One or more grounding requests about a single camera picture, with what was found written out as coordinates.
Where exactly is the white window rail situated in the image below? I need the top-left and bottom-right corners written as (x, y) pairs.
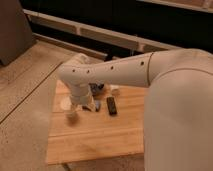
top-left (23, 9), bottom-right (178, 52)

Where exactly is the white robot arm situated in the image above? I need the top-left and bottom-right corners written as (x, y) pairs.
top-left (59, 49), bottom-right (213, 171)

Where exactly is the black bowl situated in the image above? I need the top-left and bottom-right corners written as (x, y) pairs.
top-left (90, 83), bottom-right (104, 96)

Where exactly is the small white bowl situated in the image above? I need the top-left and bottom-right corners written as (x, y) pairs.
top-left (110, 85), bottom-right (119, 91)

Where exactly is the grey cabinet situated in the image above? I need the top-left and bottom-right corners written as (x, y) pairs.
top-left (0, 0), bottom-right (36, 66)

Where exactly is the black remote control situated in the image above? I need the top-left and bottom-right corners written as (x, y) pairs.
top-left (106, 97), bottom-right (117, 115)

